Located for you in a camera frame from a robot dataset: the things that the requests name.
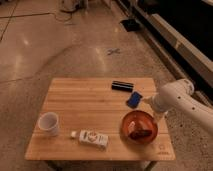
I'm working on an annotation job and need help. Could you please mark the black rectangular eraser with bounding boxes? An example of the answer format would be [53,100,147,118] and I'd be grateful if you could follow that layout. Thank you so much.
[111,81,134,92]

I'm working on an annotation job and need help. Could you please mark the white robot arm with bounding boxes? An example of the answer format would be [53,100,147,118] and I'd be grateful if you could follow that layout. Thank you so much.
[144,79,213,136]

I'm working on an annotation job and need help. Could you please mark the white ceramic cup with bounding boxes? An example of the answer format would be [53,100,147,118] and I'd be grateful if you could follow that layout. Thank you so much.
[38,112,59,136]

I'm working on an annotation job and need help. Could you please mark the blue sponge block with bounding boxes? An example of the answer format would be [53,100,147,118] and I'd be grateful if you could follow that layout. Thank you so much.
[126,92,142,108]

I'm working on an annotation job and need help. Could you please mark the wooden table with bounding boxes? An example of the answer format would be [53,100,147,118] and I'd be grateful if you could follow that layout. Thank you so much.
[25,78,175,161]

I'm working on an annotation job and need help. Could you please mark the orange bowl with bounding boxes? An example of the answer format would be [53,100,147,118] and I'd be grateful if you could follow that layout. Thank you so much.
[120,110,158,144]

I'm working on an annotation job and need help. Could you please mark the white milk carton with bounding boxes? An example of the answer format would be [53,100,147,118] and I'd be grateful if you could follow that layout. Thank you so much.
[70,130,109,148]

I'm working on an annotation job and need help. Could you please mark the red food in bowl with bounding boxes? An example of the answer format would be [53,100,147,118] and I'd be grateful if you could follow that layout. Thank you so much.
[128,121,152,140]

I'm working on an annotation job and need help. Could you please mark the black floor mat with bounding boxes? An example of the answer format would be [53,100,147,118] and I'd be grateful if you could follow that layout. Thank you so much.
[120,19,140,32]

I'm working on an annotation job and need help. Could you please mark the white base with cables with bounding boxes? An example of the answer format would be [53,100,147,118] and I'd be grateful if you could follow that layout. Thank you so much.
[59,0,88,13]

